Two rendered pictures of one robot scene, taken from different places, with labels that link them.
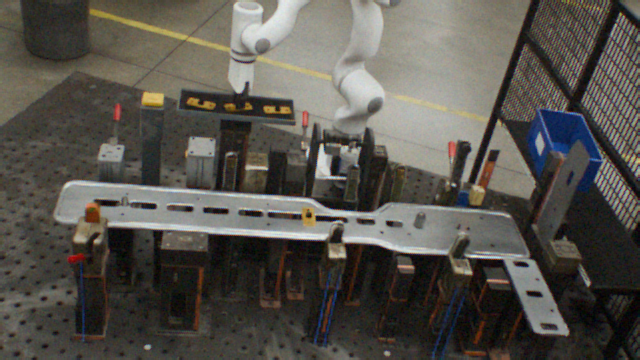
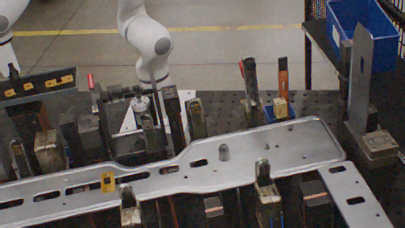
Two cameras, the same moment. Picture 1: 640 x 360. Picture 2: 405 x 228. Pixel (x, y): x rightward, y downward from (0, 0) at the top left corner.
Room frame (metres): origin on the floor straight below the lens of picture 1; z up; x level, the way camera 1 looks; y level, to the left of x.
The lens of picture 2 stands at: (0.59, -0.39, 2.01)
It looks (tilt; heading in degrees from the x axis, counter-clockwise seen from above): 36 degrees down; 5
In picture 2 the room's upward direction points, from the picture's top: 8 degrees counter-clockwise
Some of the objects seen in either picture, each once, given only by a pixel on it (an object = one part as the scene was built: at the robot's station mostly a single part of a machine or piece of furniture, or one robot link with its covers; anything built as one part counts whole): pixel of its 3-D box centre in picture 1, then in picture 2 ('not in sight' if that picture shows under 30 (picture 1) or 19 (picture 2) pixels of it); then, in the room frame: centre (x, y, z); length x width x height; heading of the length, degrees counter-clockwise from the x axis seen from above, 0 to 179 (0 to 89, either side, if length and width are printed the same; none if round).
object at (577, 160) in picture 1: (561, 193); (359, 83); (1.81, -0.71, 1.17); 0.12 x 0.01 x 0.34; 11
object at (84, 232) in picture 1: (92, 279); not in sight; (1.39, 0.55, 0.88); 0.15 x 0.11 x 0.36; 11
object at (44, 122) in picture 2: (231, 166); (41, 146); (1.97, 0.30, 0.92); 0.10 x 0.08 x 0.45; 101
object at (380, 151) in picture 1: (366, 201); (179, 143); (1.94, -0.17, 0.91); 0.07 x 0.05 x 0.42; 11
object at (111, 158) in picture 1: (112, 199); not in sight; (1.74, 0.62, 0.88); 0.11 x 0.10 x 0.36; 11
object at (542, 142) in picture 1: (562, 148); (359, 34); (2.21, -0.81, 1.10); 0.30 x 0.17 x 0.13; 3
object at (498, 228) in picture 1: (301, 219); (100, 187); (1.67, 0.03, 1.00); 1.38 x 0.22 x 0.02; 101
